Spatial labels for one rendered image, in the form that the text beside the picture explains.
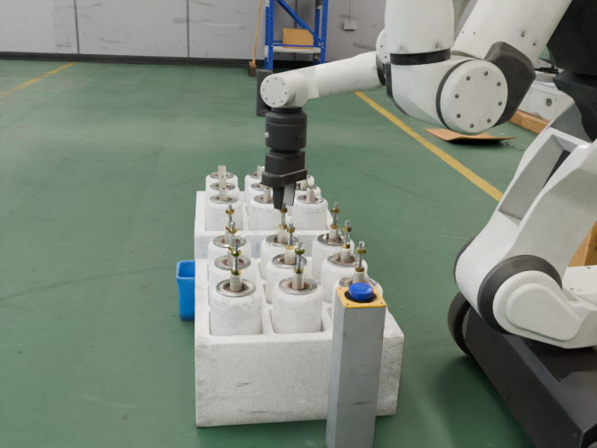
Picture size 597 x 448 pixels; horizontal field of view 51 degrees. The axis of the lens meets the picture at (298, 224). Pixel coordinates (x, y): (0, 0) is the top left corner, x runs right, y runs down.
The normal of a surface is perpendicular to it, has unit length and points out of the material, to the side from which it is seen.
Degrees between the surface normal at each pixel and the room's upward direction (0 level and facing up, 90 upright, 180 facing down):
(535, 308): 90
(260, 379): 90
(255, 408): 90
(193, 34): 90
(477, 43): 65
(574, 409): 45
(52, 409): 0
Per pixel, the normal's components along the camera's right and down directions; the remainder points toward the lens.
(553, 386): -0.69, -0.65
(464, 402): 0.04, -0.94
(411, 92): -0.61, 0.36
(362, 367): 0.15, 0.34
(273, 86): -0.39, 0.30
